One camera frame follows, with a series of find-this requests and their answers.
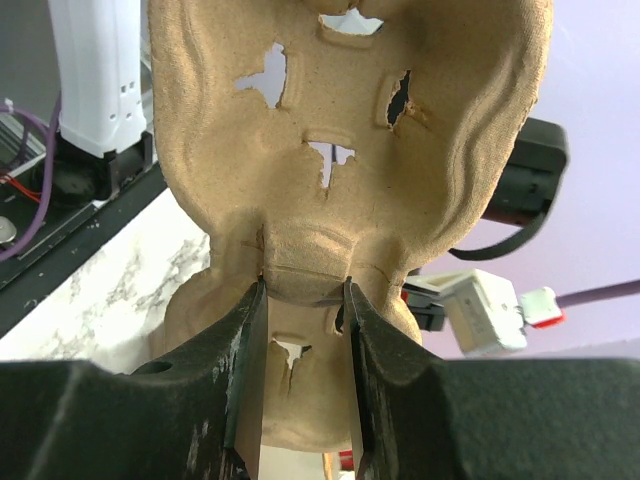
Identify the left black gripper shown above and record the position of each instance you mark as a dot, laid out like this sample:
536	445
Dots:
526	189

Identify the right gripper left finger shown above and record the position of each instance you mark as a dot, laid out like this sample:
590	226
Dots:
193	413

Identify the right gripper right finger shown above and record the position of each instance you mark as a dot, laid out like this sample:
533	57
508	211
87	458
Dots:
416	416

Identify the single brown pulp carrier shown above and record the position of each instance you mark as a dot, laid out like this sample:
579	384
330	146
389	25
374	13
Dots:
322	141

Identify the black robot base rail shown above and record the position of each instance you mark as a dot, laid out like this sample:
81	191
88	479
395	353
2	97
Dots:
92	200

